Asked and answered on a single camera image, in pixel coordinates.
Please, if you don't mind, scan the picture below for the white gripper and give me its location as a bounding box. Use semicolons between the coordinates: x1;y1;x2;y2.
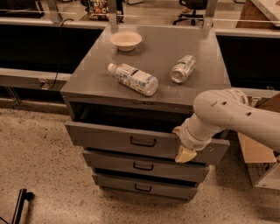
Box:
175;117;212;163

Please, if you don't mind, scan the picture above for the grey top drawer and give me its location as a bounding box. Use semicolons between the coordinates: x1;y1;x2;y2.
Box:
64;121;231;166

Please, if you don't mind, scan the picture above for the grey drawer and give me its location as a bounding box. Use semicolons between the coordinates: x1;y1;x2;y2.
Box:
64;121;231;166
83;150;209;183
92;172;198;200

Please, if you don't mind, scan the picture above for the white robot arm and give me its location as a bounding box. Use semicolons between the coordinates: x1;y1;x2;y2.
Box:
173;88;280;163

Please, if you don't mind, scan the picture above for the grey bottom drawer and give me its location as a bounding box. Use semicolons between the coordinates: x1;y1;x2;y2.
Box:
92;172;198;200

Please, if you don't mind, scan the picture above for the grey middle drawer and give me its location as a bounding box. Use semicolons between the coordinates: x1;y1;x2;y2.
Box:
83;150;209;183

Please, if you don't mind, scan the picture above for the grey drawer cabinet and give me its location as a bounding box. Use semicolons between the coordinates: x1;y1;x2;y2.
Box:
61;25;230;201

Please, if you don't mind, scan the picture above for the silver drink can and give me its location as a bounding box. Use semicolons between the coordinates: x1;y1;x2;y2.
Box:
170;55;196;84

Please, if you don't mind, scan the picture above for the clear plastic water bottle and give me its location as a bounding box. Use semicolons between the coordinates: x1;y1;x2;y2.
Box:
108;63;158;96

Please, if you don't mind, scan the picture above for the white bowl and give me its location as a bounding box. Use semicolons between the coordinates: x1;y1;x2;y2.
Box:
109;31;142;52

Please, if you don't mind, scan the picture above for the black office chair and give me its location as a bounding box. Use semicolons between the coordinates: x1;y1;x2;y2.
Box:
172;0;208;25

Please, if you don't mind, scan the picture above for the wooden desk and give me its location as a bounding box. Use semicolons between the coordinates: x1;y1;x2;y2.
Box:
236;0;280;30

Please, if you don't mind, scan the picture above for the black stand on floor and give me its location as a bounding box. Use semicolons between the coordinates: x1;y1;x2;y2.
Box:
11;188;34;224

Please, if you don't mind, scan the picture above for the colourful items shelf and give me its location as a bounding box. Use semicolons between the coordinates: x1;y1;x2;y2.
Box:
84;0;123;23

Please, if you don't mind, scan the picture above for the black cable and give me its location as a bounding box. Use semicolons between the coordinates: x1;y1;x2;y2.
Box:
46;17;75;91

